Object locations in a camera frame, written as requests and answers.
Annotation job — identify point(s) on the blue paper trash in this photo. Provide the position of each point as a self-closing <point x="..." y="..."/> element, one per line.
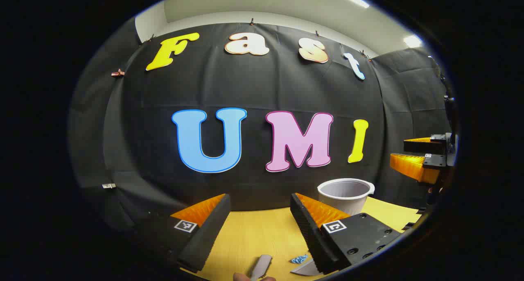
<point x="299" y="258"/>

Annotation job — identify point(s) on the white ribbed garbage bin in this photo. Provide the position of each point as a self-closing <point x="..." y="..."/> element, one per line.
<point x="344" y="197"/>

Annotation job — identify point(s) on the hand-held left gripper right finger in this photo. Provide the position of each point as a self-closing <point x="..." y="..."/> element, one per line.
<point x="311" y="236"/>

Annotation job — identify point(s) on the small grey broom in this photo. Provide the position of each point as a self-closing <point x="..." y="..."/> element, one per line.
<point x="260" y="266"/>

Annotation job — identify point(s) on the grey dustpan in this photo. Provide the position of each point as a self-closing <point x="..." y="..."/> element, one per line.
<point x="305" y="269"/>

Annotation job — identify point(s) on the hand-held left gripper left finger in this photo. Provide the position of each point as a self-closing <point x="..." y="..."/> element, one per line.
<point x="206" y="236"/>

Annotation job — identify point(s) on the wooden desktop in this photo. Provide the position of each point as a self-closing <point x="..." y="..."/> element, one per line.
<point x="258" y="232"/>

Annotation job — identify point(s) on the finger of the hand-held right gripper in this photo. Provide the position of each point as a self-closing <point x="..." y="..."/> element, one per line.
<point x="421" y="146"/>
<point x="413" y="166"/>

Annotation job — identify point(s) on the ceiling light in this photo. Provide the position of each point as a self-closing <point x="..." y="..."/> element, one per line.
<point x="412" y="40"/>

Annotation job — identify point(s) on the red clip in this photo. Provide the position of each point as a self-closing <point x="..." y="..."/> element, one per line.
<point x="118" y="73"/>

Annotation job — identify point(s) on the white clip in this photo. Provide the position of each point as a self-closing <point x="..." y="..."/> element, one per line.
<point x="108" y="186"/>

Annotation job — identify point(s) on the black backdrop cloth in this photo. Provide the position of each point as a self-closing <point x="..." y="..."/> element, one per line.
<point x="266" y="88"/>

